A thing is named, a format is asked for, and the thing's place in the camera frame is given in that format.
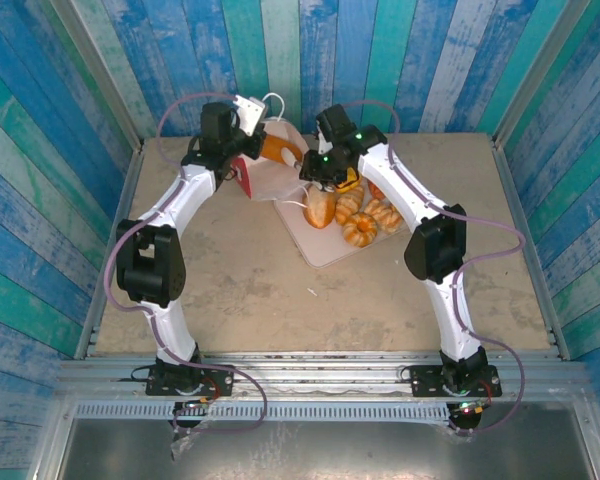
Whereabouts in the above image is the oval fake bread roll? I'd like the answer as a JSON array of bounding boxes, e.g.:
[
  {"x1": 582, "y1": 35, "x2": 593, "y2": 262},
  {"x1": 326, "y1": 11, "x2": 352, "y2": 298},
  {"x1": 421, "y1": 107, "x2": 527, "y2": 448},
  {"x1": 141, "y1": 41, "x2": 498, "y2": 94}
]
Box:
[{"x1": 303, "y1": 187, "x2": 338, "y2": 230}]

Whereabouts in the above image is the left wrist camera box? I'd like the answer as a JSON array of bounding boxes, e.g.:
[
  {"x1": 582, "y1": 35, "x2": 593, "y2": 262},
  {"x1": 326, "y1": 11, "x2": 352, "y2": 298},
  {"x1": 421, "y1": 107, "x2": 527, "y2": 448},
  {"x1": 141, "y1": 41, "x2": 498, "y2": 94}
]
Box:
[{"x1": 232, "y1": 94, "x2": 270, "y2": 137}]

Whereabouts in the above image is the red white printed paper bag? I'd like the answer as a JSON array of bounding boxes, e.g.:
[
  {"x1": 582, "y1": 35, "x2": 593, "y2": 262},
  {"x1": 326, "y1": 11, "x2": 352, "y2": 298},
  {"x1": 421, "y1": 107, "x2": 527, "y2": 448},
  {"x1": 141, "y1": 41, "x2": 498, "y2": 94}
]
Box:
[{"x1": 229, "y1": 92, "x2": 312, "y2": 210}]

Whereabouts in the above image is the aluminium frame rail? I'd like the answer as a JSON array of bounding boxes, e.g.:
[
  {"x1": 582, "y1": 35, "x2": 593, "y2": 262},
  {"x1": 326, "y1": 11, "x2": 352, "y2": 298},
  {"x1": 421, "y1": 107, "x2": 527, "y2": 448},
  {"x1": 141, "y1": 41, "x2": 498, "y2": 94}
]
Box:
[{"x1": 57, "y1": 351, "x2": 589, "y2": 401}]

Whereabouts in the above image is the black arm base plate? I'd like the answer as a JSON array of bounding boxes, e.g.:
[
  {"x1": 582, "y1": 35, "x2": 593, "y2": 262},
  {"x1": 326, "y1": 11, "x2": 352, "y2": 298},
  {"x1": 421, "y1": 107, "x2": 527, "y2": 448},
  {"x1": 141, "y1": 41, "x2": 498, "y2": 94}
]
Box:
[
  {"x1": 408, "y1": 364, "x2": 503, "y2": 399},
  {"x1": 144, "y1": 366, "x2": 235, "y2": 398}
]

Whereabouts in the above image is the metal sheet shelf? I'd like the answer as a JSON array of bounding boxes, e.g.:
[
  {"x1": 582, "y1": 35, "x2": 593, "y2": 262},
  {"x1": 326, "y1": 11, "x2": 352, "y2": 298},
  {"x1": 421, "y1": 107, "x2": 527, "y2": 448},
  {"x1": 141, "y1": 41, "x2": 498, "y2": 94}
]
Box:
[{"x1": 59, "y1": 417, "x2": 599, "y2": 480}]

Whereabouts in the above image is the white plastic tray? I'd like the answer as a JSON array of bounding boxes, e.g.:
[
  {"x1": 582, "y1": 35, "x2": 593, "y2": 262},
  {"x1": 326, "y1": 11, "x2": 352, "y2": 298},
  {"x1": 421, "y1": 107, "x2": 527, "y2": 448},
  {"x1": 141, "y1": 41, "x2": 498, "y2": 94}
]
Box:
[{"x1": 274, "y1": 189, "x2": 411, "y2": 269}]

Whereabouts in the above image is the aluminium corner post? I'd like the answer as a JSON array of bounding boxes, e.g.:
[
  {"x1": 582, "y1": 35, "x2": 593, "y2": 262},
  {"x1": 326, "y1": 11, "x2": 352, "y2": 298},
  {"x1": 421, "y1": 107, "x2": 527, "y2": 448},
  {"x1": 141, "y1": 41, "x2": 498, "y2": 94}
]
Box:
[
  {"x1": 49, "y1": 0, "x2": 145, "y2": 151},
  {"x1": 490, "y1": 0, "x2": 595, "y2": 147}
]

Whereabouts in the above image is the small yellow fake bread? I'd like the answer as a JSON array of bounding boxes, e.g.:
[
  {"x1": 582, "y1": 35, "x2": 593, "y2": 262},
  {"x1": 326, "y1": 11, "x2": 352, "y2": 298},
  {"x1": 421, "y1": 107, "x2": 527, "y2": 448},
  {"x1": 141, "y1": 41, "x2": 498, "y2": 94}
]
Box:
[{"x1": 335, "y1": 167, "x2": 362, "y2": 195}]

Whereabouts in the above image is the small circuit board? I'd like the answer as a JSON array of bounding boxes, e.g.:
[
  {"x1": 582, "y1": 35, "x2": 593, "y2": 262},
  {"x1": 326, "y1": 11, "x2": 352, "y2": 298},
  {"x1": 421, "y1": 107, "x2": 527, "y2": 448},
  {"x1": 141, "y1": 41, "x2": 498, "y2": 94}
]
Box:
[
  {"x1": 172, "y1": 397, "x2": 216, "y2": 417},
  {"x1": 449, "y1": 398, "x2": 487, "y2": 417}
]

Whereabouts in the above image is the slotted grey cable duct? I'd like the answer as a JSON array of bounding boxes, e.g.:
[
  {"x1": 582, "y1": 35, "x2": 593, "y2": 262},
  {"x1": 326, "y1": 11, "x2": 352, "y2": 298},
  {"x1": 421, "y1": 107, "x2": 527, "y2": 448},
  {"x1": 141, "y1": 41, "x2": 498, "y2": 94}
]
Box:
[{"x1": 74, "y1": 402, "x2": 454, "y2": 422}]

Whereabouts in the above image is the aluminium side rail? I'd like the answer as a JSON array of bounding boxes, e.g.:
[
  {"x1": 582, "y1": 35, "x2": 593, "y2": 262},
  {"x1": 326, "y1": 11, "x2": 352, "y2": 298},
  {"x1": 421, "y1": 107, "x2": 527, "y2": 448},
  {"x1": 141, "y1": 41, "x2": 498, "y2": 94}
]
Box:
[
  {"x1": 490, "y1": 139, "x2": 572, "y2": 361},
  {"x1": 73, "y1": 147, "x2": 146, "y2": 360}
]

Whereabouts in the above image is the ridged orange fake bread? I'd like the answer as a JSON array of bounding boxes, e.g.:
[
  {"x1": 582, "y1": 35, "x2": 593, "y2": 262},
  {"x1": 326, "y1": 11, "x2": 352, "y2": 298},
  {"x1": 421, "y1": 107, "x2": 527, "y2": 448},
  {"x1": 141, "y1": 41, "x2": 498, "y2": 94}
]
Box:
[
  {"x1": 364, "y1": 198, "x2": 402, "y2": 235},
  {"x1": 335, "y1": 185, "x2": 366, "y2": 224}
]

